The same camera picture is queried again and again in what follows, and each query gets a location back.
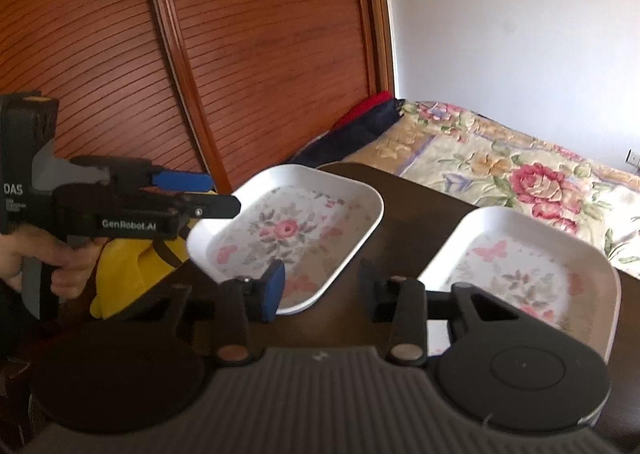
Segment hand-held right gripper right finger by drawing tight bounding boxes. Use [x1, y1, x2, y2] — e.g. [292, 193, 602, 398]
[357, 258, 522, 368]

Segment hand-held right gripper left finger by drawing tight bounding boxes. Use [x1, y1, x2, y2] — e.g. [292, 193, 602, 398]
[149, 258, 287, 368]

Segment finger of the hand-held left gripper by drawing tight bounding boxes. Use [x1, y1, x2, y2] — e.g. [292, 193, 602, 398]
[149, 170, 214, 192]
[170, 190, 242, 221]

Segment white plastic tub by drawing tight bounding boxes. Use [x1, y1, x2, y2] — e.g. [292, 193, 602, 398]
[186, 164, 385, 317]

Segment white floral rectangular plate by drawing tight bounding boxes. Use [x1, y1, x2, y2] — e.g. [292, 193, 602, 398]
[417, 205, 622, 365]

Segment person's left hand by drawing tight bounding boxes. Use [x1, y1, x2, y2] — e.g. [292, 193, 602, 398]
[0, 225, 109, 301]

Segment yellow cloth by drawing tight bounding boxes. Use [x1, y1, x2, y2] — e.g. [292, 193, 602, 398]
[89, 219, 193, 321]

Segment wooden louvred wardrobe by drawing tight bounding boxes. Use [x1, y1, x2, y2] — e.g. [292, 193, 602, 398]
[0, 0, 397, 195]

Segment dark blue cloth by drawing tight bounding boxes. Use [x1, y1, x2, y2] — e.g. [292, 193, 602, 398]
[290, 99, 405, 170]

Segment floral bed blanket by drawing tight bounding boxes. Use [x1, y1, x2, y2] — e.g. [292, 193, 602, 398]
[350, 100, 640, 281]

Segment red cloth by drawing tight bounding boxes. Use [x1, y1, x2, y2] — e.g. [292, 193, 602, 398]
[332, 90, 396, 131]

